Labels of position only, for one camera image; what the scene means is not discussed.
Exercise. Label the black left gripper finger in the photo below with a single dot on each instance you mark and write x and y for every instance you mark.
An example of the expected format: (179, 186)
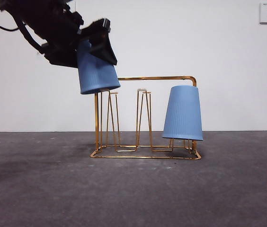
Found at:
(104, 50)

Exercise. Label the blue ribbed plastic cup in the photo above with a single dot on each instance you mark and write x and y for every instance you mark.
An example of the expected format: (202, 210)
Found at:
(95, 78)
(183, 113)

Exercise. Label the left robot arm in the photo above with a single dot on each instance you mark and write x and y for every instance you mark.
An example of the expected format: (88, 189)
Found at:
(53, 28)

